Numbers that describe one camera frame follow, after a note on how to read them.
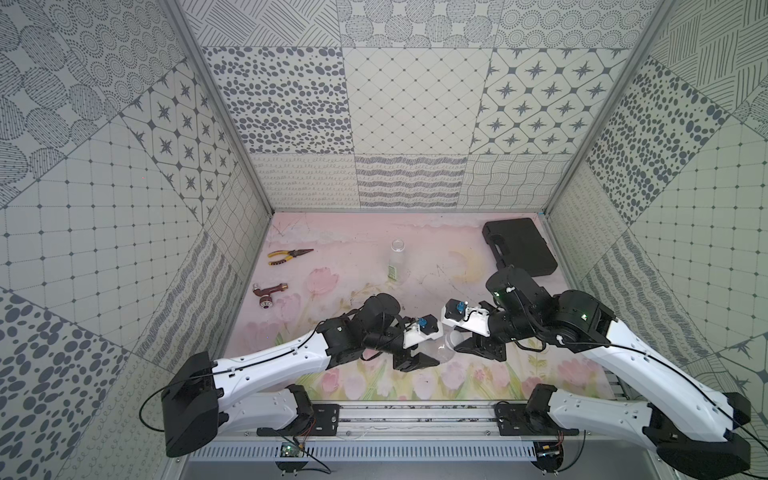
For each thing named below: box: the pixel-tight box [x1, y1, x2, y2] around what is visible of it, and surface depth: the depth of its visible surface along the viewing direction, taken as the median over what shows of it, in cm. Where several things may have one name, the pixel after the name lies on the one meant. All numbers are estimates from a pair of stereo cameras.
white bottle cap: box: [450, 330, 464, 346], surface depth 64 cm
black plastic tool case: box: [482, 218, 558, 277], surface depth 107 cm
